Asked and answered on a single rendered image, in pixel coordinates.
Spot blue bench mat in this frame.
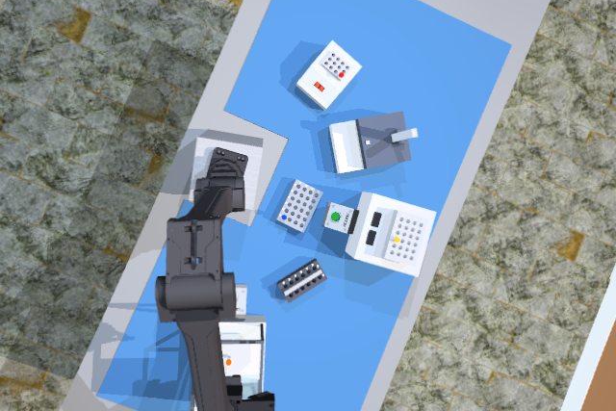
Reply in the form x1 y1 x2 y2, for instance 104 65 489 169
97 0 512 411

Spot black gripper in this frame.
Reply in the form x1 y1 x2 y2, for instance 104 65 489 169
225 374 242 410

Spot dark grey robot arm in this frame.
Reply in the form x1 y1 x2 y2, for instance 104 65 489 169
155 147 275 411

